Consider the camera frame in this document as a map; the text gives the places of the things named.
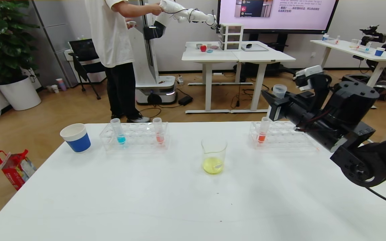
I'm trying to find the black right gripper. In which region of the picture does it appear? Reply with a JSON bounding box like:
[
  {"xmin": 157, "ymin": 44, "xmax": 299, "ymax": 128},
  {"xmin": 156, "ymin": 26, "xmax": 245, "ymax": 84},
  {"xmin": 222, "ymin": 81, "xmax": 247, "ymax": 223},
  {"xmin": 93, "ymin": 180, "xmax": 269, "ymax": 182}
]
[{"xmin": 261, "ymin": 89, "xmax": 314, "ymax": 130}]

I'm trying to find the clear conical test tube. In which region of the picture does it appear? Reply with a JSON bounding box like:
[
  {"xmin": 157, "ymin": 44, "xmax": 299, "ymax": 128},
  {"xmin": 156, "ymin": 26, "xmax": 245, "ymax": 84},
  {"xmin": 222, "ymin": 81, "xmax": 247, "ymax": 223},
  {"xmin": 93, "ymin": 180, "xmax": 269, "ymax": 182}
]
[
  {"xmin": 152, "ymin": 117, "xmax": 165, "ymax": 145},
  {"xmin": 267, "ymin": 84, "xmax": 287, "ymax": 122}
]

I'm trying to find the clear acrylic test tube rack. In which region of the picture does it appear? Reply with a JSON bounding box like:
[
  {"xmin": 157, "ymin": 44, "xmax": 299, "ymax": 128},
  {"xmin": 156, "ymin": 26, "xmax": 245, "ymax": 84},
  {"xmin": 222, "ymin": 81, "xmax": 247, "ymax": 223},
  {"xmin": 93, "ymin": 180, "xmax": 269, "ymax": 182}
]
[
  {"xmin": 249, "ymin": 120, "xmax": 321, "ymax": 150},
  {"xmin": 99, "ymin": 122, "xmax": 171, "ymax": 152}
]

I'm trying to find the test tube with red liquid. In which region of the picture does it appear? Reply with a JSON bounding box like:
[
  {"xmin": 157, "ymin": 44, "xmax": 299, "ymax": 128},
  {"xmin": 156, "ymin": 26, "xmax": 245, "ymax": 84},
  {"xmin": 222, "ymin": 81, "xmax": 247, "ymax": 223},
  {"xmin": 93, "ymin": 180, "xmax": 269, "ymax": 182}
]
[{"xmin": 258, "ymin": 116, "xmax": 271, "ymax": 144}]

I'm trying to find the glass beaker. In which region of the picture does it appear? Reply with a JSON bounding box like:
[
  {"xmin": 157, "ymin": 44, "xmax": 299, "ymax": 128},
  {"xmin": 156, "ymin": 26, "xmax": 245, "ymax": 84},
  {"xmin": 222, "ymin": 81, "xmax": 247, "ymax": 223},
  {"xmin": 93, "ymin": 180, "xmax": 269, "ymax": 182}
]
[{"xmin": 201, "ymin": 137, "xmax": 228, "ymax": 175}]

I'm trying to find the test tube with blue liquid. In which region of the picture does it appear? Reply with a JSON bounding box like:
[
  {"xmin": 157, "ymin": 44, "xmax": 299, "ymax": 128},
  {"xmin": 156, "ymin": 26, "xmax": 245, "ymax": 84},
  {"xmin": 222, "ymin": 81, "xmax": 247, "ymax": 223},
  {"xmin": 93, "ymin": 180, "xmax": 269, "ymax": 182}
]
[{"xmin": 110, "ymin": 118, "xmax": 126, "ymax": 145}]

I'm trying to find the black display stand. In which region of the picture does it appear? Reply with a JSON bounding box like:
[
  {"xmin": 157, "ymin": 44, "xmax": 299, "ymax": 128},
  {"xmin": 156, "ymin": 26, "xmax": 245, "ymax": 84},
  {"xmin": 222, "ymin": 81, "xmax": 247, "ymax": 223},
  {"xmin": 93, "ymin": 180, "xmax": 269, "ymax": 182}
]
[{"xmin": 233, "ymin": 33, "xmax": 300, "ymax": 82}]

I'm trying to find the white desk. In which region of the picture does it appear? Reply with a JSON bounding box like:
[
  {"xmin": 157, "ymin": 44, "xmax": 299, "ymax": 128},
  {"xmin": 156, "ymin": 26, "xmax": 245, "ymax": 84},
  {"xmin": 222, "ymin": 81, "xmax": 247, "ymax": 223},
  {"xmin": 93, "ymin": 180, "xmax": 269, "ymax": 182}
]
[
  {"xmin": 182, "ymin": 41, "xmax": 240, "ymax": 114},
  {"xmin": 299, "ymin": 39, "xmax": 386, "ymax": 109},
  {"xmin": 231, "ymin": 41, "xmax": 297, "ymax": 113}
]

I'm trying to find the grey tray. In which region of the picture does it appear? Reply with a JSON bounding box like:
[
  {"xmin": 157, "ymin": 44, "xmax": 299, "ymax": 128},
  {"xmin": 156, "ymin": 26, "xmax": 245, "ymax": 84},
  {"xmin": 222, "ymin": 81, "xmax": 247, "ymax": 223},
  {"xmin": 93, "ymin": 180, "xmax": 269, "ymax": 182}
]
[{"xmin": 241, "ymin": 44, "xmax": 269, "ymax": 52}]

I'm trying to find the large display screen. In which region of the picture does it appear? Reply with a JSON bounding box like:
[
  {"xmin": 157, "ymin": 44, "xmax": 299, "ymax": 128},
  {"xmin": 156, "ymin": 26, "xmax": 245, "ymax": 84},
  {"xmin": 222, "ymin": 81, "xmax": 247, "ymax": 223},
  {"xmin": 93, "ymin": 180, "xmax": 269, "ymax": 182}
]
[{"xmin": 216, "ymin": 0, "xmax": 340, "ymax": 34}]

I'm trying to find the white drawer unit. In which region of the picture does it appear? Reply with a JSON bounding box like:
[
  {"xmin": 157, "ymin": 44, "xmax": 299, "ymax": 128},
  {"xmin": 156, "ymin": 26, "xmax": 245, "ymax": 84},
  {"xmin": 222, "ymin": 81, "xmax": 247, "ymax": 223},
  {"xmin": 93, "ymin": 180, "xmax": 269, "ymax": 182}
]
[{"xmin": 219, "ymin": 23, "xmax": 244, "ymax": 51}]

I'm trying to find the black mobile robot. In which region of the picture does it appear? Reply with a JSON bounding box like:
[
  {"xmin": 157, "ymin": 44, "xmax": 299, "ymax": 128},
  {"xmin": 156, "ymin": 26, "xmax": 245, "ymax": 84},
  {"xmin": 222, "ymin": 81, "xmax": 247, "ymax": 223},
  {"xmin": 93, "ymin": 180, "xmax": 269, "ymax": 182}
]
[{"xmin": 342, "ymin": 12, "xmax": 386, "ymax": 101}]

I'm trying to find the white robot tower base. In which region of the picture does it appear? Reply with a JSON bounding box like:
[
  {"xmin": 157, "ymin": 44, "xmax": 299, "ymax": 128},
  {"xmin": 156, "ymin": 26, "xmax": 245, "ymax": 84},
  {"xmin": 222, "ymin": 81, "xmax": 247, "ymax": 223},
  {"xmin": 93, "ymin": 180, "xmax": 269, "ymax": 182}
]
[{"xmin": 124, "ymin": 0, "xmax": 178, "ymax": 105}]

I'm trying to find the person in white shirt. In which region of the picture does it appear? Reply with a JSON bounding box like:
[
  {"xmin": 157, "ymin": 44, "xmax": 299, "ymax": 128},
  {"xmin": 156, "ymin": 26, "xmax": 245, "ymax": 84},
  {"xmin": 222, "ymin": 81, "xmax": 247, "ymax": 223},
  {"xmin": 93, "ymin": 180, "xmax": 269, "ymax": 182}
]
[{"xmin": 85, "ymin": 0, "xmax": 164, "ymax": 124}]

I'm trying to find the black chair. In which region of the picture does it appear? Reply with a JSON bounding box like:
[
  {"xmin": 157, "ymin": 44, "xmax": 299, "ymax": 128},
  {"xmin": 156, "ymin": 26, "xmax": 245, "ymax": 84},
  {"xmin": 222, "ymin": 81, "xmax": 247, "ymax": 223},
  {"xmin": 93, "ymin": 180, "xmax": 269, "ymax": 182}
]
[{"xmin": 68, "ymin": 39, "xmax": 107, "ymax": 100}]

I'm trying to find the blue and white paper cup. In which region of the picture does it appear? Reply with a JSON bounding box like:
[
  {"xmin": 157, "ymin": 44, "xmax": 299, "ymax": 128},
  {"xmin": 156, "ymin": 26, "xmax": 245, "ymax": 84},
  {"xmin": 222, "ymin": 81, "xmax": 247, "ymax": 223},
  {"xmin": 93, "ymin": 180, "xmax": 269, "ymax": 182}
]
[{"xmin": 60, "ymin": 123, "xmax": 91, "ymax": 154}]

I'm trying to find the grey cabinet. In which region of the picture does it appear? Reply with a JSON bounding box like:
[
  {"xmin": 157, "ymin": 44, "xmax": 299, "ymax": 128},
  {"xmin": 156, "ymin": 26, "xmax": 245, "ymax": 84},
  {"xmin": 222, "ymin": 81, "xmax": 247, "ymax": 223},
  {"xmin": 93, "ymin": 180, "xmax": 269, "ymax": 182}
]
[{"xmin": 30, "ymin": 0, "xmax": 89, "ymax": 88}]

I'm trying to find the white plant pot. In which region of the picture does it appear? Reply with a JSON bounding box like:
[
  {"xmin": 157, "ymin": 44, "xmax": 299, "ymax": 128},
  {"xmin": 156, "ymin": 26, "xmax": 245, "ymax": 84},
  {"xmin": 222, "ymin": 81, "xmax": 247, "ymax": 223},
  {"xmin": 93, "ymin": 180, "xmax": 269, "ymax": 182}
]
[{"xmin": 0, "ymin": 75, "xmax": 42, "ymax": 111}]

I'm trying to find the red gift bag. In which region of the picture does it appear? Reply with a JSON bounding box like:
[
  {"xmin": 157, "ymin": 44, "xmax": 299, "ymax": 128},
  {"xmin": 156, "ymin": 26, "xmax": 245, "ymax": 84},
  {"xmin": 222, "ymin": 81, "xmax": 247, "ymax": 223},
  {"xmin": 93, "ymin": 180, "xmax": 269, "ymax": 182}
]
[{"xmin": 0, "ymin": 149, "xmax": 37, "ymax": 191}]

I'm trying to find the green potted plant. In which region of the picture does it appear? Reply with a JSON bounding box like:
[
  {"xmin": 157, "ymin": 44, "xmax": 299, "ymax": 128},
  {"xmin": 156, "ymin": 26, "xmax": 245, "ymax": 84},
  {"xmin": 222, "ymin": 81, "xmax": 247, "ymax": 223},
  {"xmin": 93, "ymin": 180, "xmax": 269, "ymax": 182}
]
[{"xmin": 0, "ymin": 0, "xmax": 41, "ymax": 86}]

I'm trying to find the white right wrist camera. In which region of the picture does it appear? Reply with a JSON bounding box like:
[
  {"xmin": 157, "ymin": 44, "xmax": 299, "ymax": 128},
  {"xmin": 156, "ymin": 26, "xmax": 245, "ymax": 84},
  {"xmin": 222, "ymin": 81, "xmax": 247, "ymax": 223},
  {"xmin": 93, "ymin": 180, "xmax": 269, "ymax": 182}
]
[{"xmin": 293, "ymin": 65, "xmax": 325, "ymax": 91}]

